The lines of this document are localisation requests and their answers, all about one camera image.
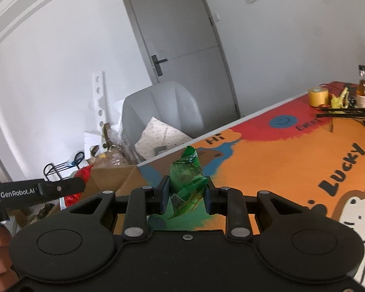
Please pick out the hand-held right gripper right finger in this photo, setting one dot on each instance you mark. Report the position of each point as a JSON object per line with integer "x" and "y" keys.
{"x": 207, "y": 198}

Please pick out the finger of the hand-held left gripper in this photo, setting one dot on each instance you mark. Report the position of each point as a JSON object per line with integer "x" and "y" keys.
{"x": 64, "y": 186}

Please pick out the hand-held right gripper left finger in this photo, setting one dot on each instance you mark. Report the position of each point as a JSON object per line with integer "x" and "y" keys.
{"x": 165, "y": 194}

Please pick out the dark green snack packet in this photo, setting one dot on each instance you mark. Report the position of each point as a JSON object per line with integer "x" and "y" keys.
{"x": 187, "y": 182}

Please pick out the person's left hand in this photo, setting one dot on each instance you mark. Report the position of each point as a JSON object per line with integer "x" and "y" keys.
{"x": 0, "y": 249}

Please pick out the black shoe rack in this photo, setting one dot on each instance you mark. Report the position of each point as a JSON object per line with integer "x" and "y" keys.
{"x": 57, "y": 167}

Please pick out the dotted white cushion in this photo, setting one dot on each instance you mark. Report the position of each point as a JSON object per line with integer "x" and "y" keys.
{"x": 161, "y": 137}

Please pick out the white foam board with holes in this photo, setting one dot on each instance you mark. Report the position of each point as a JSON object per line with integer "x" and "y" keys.
{"x": 98, "y": 103}

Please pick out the grey chair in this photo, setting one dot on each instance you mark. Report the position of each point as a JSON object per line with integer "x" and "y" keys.
{"x": 167, "y": 103}

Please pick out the yellow tape roll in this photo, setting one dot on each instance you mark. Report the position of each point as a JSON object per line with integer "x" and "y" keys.
{"x": 318, "y": 96}

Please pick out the yellow toy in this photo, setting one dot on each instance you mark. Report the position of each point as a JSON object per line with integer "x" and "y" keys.
{"x": 339, "y": 100}

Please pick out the grey door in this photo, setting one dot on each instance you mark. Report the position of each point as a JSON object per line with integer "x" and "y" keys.
{"x": 176, "y": 21}

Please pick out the small glass bottle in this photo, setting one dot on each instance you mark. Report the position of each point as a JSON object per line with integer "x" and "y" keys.
{"x": 362, "y": 97}

